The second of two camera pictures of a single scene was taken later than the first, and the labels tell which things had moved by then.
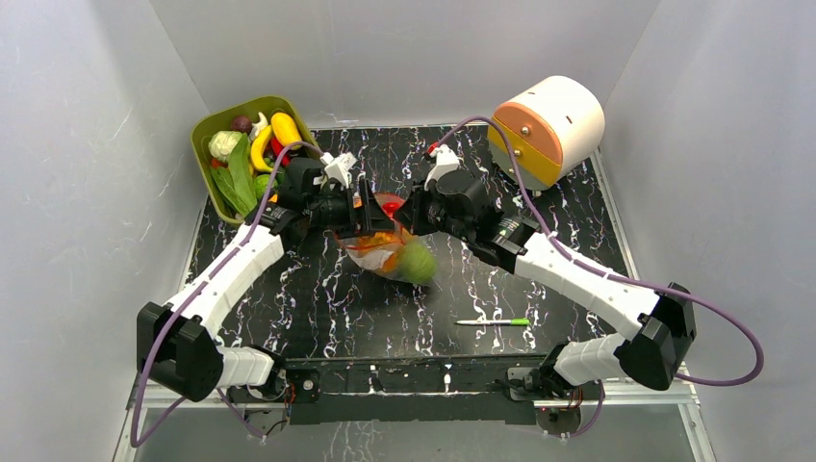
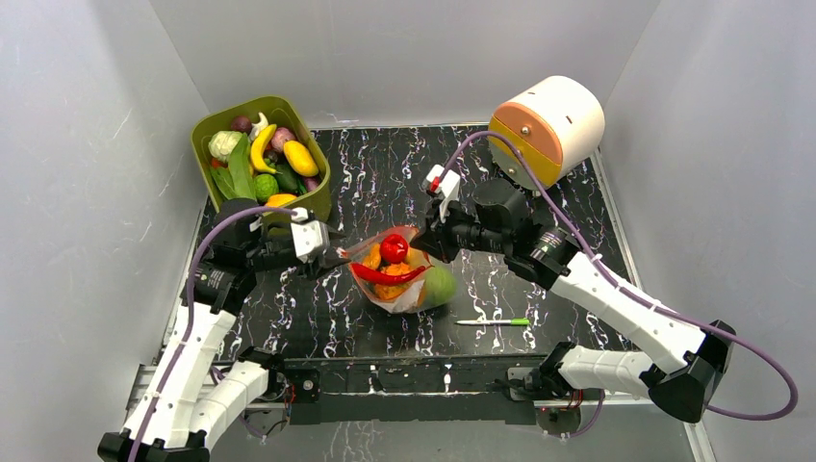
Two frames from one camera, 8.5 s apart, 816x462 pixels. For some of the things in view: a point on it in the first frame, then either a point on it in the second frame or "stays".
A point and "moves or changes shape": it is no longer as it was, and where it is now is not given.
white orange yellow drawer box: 551,128 stays
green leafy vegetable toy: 236,181 stays
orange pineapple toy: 391,241 -> 390,292
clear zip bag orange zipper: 396,254 moves or changes shape
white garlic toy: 257,126 stays
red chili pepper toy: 276,147 -> 381,277
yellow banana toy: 257,150 stays
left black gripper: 370,217 -> 326,260
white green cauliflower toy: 221,143 stays
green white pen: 510,321 stays
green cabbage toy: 417,263 -> 441,286
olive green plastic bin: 202,134 stays
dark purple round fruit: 242,123 stays
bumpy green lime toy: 260,184 stays
